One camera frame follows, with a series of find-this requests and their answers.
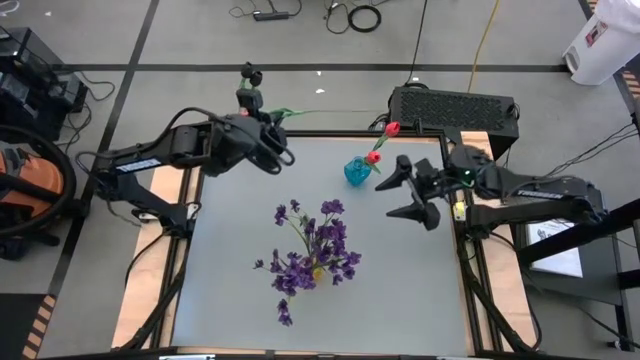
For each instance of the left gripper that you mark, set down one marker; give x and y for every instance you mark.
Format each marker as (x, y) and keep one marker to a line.
(245, 142)

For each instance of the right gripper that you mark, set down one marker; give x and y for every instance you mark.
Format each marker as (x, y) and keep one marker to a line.
(450, 180)

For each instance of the black artificial tulip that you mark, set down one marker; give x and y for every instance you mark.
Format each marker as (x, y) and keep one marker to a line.
(246, 69)
(256, 78)

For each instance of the blue glass vase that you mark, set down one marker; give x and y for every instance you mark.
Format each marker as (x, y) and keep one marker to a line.
(356, 172)

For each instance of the purple artificial flower sprig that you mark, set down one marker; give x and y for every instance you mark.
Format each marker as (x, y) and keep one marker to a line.
(292, 277)
(332, 207)
(281, 215)

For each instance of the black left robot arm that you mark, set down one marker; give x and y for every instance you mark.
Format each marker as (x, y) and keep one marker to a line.
(150, 157)

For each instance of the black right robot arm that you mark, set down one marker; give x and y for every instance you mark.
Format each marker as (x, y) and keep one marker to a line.
(545, 192)

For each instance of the yellow glass vase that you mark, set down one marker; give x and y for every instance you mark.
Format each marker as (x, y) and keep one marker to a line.
(318, 274)

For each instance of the black power strip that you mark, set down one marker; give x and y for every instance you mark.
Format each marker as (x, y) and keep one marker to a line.
(270, 16)

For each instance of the black computer tower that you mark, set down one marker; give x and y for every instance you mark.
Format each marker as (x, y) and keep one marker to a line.
(450, 112)

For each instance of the white paper booklet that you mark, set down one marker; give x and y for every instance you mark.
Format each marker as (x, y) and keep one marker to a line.
(555, 250)

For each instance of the black rig stand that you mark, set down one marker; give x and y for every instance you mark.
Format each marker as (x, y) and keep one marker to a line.
(575, 233)

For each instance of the black equipment stack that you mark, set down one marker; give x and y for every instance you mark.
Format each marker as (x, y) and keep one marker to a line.
(30, 90)

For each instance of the orange vacuum cleaner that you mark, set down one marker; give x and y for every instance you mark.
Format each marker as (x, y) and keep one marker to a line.
(35, 180)

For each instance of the white plastic bucket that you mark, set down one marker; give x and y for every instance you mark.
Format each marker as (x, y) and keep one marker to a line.
(600, 45)

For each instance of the black table frame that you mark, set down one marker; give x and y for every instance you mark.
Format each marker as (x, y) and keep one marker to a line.
(325, 133)

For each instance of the silver mounting bracket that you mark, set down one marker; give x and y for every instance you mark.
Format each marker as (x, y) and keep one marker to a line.
(192, 211)

